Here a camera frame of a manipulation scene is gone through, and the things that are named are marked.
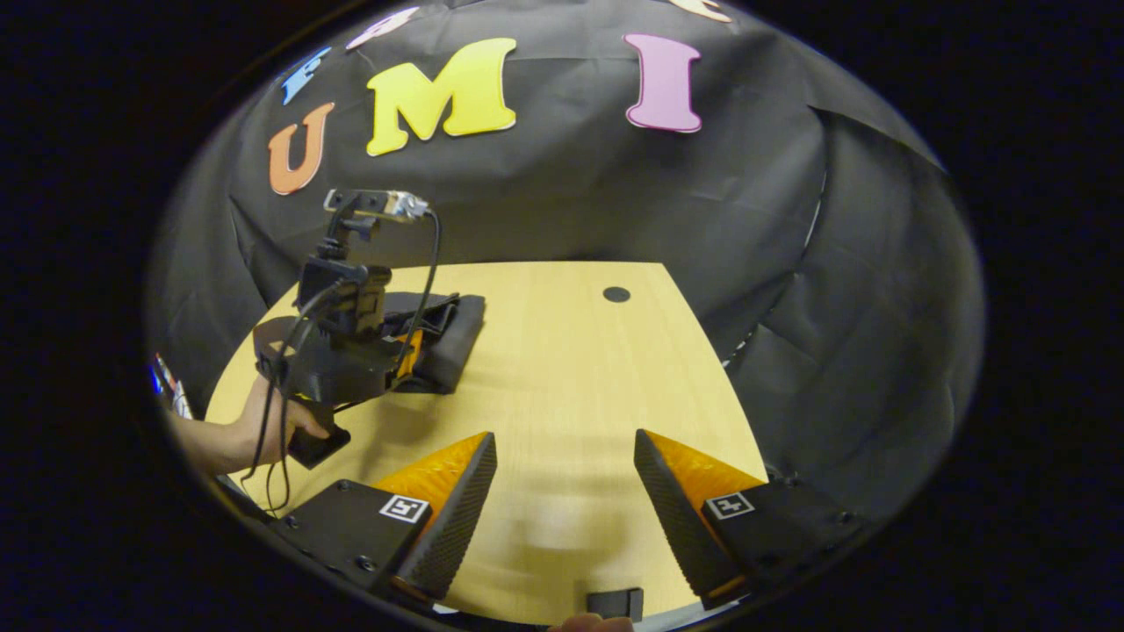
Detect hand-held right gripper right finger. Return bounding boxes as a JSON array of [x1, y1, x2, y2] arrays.
[[632, 427, 870, 613]]

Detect black backdrop cloth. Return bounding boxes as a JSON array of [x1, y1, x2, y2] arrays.
[[145, 0, 986, 528]]

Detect dark grey jeans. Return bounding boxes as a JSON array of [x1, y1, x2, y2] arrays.
[[379, 291, 487, 395]]

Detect black cable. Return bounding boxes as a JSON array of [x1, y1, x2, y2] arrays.
[[241, 279, 348, 517], [393, 207, 443, 380]]

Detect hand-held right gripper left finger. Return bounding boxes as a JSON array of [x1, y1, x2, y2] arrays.
[[266, 430, 499, 605]]

